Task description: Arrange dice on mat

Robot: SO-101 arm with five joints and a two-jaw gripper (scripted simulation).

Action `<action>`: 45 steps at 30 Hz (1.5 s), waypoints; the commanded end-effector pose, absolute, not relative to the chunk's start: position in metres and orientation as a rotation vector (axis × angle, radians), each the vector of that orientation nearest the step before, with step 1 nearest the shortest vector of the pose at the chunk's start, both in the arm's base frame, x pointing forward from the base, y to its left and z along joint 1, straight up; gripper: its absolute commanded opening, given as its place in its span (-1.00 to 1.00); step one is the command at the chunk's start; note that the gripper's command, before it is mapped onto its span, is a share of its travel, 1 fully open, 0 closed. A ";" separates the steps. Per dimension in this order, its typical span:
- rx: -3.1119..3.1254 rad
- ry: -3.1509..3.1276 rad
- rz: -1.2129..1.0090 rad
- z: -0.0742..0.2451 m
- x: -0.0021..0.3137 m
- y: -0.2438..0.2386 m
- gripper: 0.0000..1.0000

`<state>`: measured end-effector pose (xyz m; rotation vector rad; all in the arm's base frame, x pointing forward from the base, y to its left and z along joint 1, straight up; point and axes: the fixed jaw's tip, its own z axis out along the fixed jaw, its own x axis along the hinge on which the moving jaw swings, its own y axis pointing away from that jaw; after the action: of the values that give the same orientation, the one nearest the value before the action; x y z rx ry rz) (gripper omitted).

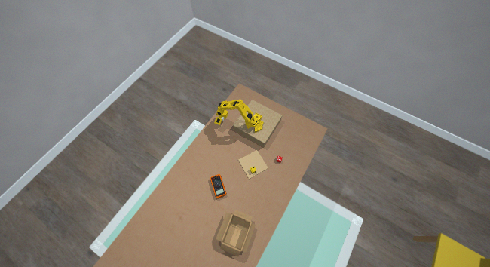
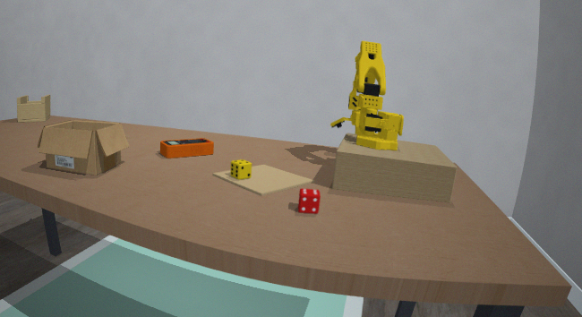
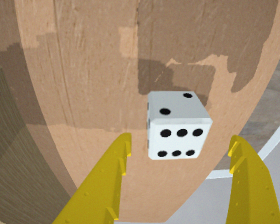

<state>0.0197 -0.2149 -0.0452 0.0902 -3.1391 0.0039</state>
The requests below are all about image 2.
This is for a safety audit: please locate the red die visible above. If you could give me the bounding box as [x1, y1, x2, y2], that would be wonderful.
[298, 189, 320, 214]

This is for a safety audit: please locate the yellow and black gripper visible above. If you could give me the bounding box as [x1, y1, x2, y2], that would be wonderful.
[330, 110, 360, 134]

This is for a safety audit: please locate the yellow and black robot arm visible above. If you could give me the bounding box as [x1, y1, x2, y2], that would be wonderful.
[348, 41, 402, 150]

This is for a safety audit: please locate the orange digital multimeter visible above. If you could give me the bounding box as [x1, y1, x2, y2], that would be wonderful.
[160, 138, 214, 159]

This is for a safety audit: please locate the yellow die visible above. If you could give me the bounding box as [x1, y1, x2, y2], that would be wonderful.
[230, 159, 252, 180]

